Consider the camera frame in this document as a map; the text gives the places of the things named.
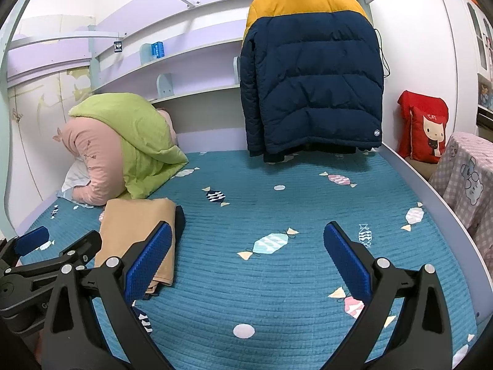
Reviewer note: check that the teal candy-print bed sheet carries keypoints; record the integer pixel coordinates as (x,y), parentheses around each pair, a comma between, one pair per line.
(289,239)

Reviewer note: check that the dark folded cloth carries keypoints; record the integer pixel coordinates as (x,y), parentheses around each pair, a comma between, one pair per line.
(179,217)

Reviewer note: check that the pink quilt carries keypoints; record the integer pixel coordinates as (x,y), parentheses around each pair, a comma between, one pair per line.
(96,162)

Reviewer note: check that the small blue box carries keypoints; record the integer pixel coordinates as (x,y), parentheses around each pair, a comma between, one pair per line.
(158,49)

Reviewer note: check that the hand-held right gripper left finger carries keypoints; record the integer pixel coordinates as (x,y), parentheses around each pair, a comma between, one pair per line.
(150,262)

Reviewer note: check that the black hanging garment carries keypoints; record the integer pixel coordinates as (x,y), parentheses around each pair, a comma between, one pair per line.
(277,156)

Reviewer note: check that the navy and yellow puffer jacket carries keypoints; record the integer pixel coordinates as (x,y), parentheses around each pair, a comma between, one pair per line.
(312,77)

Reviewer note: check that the white pillow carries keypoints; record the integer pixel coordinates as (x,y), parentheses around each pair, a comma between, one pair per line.
(75,179)

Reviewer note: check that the tan snap-button jacket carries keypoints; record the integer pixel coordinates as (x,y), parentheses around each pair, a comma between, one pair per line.
(134,231)

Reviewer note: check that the pink checked bear cloth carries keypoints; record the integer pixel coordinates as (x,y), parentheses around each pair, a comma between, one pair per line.
(470,185)

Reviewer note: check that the lavender wall shelf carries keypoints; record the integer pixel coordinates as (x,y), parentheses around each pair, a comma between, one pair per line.
(185,46)

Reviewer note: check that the brown chair seat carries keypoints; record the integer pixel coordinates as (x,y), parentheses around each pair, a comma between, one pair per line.
(423,167)

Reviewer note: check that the small black tag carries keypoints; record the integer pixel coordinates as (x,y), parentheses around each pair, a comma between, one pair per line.
(118,46)

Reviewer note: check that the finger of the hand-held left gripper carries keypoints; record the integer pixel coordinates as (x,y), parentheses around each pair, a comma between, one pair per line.
(32,239)
(86,244)

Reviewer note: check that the green quilt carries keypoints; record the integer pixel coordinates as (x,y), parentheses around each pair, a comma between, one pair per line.
(134,138)

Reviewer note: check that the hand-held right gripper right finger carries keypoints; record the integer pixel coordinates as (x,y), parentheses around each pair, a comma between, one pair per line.
(346,262)

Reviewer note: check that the white bed frame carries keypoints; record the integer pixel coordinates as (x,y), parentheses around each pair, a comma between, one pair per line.
(435,208)

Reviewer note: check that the red cat pillow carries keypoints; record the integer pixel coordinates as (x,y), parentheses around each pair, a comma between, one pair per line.
(423,127)

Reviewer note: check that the pale blue bookend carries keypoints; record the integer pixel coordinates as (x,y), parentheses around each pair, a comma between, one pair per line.
(165,84)

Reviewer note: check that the white cabinet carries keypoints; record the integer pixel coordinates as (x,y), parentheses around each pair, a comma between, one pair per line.
(468,54)

